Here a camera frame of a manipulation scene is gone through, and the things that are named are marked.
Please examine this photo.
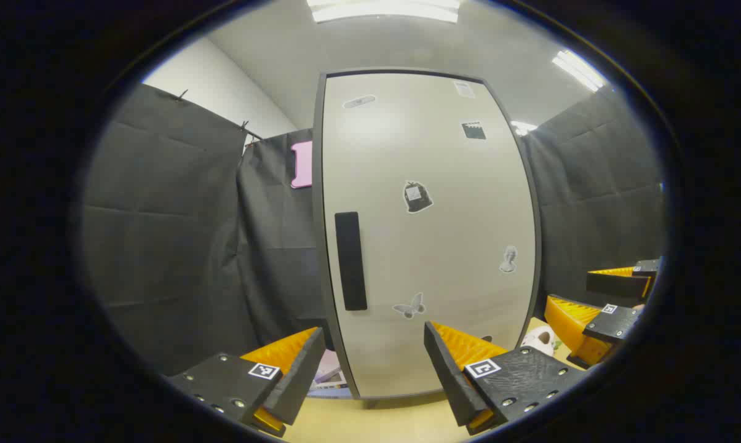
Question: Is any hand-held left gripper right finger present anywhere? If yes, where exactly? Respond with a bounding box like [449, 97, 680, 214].
[424, 321, 592, 436]

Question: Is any long ceiling light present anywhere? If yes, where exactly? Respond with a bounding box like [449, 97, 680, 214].
[552, 49, 608, 93]

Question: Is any black cabinet door handle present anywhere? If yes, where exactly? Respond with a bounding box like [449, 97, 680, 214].
[335, 212, 368, 311]

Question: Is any large ceiling light panel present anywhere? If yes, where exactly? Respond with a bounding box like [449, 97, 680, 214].
[307, 0, 461, 24]

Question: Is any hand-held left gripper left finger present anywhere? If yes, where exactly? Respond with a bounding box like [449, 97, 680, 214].
[167, 326, 328, 439]

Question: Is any grey cabinet door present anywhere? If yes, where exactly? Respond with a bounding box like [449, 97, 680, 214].
[321, 73, 537, 398]

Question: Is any white plush toy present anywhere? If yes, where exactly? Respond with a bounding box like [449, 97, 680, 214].
[521, 326, 561, 357]

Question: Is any black backdrop cloth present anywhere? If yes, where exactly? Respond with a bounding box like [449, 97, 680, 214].
[81, 83, 666, 376]

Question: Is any white blue paper packet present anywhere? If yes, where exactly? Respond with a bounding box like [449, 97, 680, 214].
[311, 349, 350, 398]

